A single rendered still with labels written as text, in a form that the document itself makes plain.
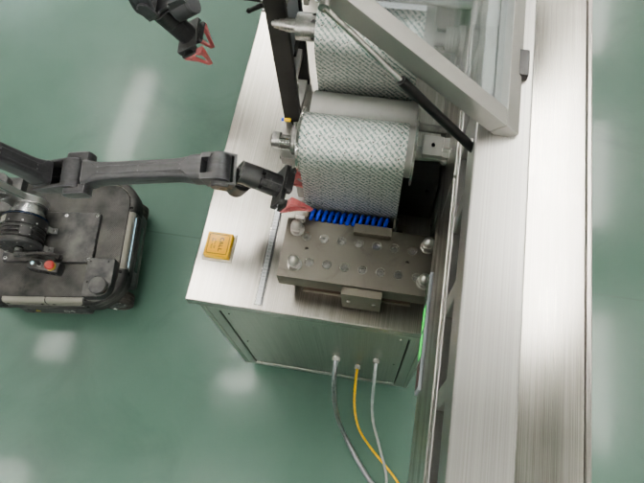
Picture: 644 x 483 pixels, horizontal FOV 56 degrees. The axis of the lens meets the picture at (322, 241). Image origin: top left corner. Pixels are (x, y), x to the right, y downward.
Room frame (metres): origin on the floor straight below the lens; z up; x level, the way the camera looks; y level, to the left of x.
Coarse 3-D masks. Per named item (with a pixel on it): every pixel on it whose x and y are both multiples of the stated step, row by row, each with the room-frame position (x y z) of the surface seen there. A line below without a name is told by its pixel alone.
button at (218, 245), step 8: (216, 232) 0.71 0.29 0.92; (208, 240) 0.69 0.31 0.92; (216, 240) 0.69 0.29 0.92; (224, 240) 0.68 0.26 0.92; (232, 240) 0.68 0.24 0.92; (208, 248) 0.66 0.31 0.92; (216, 248) 0.66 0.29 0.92; (224, 248) 0.66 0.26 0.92; (208, 256) 0.65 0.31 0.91; (216, 256) 0.64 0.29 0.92; (224, 256) 0.64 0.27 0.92
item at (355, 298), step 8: (344, 288) 0.47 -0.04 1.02; (352, 288) 0.47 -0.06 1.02; (344, 296) 0.45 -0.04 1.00; (352, 296) 0.45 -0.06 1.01; (360, 296) 0.44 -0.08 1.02; (368, 296) 0.44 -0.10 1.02; (376, 296) 0.44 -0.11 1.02; (344, 304) 0.46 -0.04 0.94; (352, 304) 0.45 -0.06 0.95; (360, 304) 0.44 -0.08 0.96; (368, 304) 0.44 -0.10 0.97; (376, 304) 0.43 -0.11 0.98
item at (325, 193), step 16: (304, 176) 0.70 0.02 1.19; (320, 176) 0.69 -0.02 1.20; (304, 192) 0.70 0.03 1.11; (320, 192) 0.69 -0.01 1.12; (336, 192) 0.68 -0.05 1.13; (352, 192) 0.67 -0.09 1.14; (368, 192) 0.66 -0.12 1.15; (384, 192) 0.64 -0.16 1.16; (400, 192) 0.63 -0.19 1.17; (320, 208) 0.69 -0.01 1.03; (336, 208) 0.68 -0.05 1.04; (352, 208) 0.67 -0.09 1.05; (368, 208) 0.66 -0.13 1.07; (384, 208) 0.64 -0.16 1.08
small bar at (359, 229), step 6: (354, 228) 0.61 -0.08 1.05; (360, 228) 0.61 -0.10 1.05; (366, 228) 0.61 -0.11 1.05; (372, 228) 0.61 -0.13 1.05; (378, 228) 0.61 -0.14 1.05; (384, 228) 0.60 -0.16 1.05; (390, 228) 0.60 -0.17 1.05; (354, 234) 0.60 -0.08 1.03; (360, 234) 0.60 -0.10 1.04; (366, 234) 0.60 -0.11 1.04; (372, 234) 0.59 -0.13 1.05; (378, 234) 0.59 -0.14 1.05; (384, 234) 0.59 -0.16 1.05; (390, 234) 0.59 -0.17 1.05
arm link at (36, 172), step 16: (0, 144) 0.82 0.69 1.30; (0, 160) 0.79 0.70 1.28; (16, 160) 0.80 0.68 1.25; (32, 160) 0.82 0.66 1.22; (48, 160) 0.84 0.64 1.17; (64, 160) 0.84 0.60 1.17; (80, 160) 0.84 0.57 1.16; (32, 176) 0.79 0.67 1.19; (48, 176) 0.80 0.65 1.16; (64, 176) 0.80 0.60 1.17; (48, 192) 0.79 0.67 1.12
